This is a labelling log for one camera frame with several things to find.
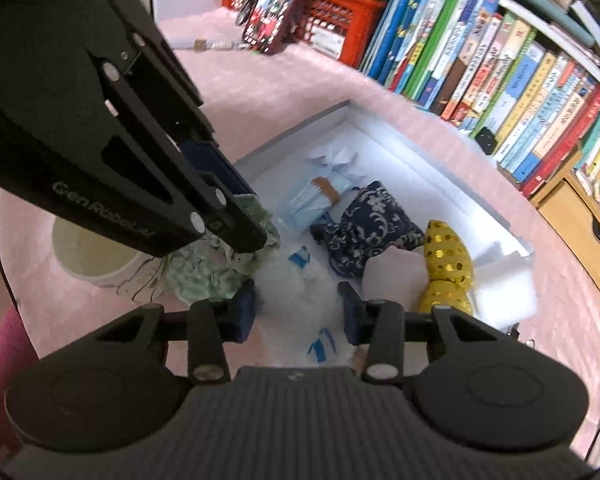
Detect brown small strip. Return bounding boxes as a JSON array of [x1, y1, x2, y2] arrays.
[[312, 177, 342, 202]]

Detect white teal-edged book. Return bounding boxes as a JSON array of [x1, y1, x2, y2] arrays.
[[570, 0, 600, 69]]

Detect magenta fabric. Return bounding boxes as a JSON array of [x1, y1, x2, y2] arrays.
[[0, 305, 42, 457]]

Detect row of colourful books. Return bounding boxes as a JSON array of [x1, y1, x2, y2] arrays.
[[357, 0, 600, 197]]

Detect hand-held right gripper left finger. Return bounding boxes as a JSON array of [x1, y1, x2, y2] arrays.
[[92, 280, 257, 386]]

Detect wooden drawer organiser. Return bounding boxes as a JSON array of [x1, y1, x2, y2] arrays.
[[530, 152, 600, 317]]

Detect teal hardcover book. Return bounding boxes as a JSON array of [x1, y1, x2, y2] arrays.
[[467, 0, 597, 49]]

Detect white paper cup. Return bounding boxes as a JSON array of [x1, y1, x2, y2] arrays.
[[51, 217, 169, 304]]

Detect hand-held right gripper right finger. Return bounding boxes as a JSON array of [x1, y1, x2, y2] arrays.
[[337, 281, 518, 385]]

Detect white foam block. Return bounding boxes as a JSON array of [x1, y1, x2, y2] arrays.
[[364, 247, 427, 307], [472, 252, 539, 329]]

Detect yellow sequin bow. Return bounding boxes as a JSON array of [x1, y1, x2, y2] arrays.
[[417, 219, 476, 317]]

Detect blue face mask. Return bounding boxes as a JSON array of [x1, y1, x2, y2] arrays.
[[277, 177, 354, 234]]

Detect navy floral pouch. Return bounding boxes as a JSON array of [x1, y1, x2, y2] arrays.
[[310, 180, 426, 279]]

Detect black binder clip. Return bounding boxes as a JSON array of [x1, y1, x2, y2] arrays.
[[505, 325, 536, 349]]

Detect green floral cloth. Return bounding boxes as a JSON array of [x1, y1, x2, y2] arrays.
[[165, 192, 282, 304]]

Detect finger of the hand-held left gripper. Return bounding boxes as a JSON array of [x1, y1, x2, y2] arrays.
[[10, 60, 269, 259], [130, 30, 257, 197]]

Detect white shallow box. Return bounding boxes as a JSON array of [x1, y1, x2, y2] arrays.
[[232, 100, 537, 361]]

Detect smartphone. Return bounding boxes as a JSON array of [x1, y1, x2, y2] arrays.
[[241, 0, 311, 56]]

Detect white charging cable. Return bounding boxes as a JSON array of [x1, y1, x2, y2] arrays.
[[172, 35, 252, 54]]

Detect pink tablecloth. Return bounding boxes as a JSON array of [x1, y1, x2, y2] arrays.
[[0, 5, 600, 466]]

